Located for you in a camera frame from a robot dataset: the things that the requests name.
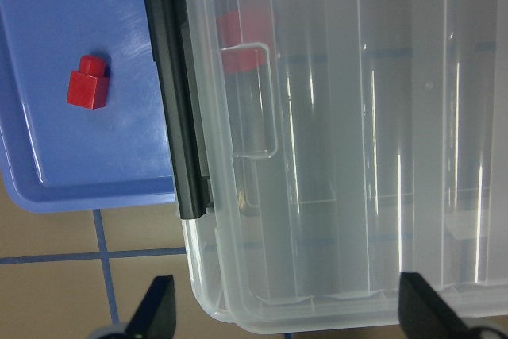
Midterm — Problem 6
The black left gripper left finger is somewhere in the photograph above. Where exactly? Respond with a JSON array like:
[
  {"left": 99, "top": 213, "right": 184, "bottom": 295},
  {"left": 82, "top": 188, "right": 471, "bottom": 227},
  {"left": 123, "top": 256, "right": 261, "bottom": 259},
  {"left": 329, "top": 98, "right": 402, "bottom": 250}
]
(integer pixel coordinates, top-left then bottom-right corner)
[{"left": 125, "top": 275, "right": 176, "bottom": 339}]

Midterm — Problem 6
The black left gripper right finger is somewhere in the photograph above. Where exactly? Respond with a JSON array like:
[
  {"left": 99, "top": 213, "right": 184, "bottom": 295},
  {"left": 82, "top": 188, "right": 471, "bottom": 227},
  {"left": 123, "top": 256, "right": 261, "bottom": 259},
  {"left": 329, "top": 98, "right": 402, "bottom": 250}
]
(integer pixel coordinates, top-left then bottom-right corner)
[{"left": 398, "top": 272, "right": 476, "bottom": 338}]

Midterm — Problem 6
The clear plastic box lid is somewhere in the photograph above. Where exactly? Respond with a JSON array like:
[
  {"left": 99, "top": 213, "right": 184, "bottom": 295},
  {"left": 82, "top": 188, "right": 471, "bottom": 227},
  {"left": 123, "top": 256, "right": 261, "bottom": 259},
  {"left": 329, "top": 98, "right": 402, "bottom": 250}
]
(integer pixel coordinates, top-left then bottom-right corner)
[{"left": 181, "top": 0, "right": 507, "bottom": 333}]

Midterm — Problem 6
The red block grasped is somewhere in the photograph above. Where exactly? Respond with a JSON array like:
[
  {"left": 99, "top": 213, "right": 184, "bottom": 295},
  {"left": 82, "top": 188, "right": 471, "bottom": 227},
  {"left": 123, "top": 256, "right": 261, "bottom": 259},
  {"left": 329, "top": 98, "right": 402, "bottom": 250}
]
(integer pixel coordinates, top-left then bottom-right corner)
[{"left": 67, "top": 55, "right": 110, "bottom": 110}]

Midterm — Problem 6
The blue plastic tray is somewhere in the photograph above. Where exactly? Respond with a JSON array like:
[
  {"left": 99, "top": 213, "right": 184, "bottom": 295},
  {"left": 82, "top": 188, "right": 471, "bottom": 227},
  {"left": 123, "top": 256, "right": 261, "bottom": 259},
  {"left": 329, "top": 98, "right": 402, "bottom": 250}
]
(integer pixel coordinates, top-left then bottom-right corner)
[{"left": 1, "top": 0, "right": 175, "bottom": 213}]

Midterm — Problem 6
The red block right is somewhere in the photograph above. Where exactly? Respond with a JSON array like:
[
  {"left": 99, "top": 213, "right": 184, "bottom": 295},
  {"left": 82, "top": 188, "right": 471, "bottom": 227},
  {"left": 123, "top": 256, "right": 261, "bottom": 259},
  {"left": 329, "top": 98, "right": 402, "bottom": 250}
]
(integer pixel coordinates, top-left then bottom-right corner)
[{"left": 221, "top": 47, "right": 266, "bottom": 74}]

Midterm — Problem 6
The red block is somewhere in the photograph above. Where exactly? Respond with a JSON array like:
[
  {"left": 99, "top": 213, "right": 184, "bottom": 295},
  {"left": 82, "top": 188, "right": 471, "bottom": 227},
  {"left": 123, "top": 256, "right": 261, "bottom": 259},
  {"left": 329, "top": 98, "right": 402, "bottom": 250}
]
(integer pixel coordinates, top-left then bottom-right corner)
[
  {"left": 221, "top": 47, "right": 266, "bottom": 74},
  {"left": 216, "top": 7, "right": 271, "bottom": 48}
]

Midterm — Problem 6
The red block middle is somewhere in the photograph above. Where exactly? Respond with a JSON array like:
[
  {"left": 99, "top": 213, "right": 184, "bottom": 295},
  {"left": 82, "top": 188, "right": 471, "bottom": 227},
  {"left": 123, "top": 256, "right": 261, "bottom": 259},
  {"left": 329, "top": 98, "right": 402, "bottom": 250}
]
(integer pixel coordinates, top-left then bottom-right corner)
[{"left": 216, "top": 7, "right": 271, "bottom": 48}]

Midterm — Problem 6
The black box handle clip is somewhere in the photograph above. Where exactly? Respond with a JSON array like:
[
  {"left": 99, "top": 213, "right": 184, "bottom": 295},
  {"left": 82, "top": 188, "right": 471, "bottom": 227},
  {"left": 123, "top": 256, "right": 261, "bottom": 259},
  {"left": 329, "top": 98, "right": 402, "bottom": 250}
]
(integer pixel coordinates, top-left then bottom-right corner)
[{"left": 144, "top": 0, "right": 214, "bottom": 220}]

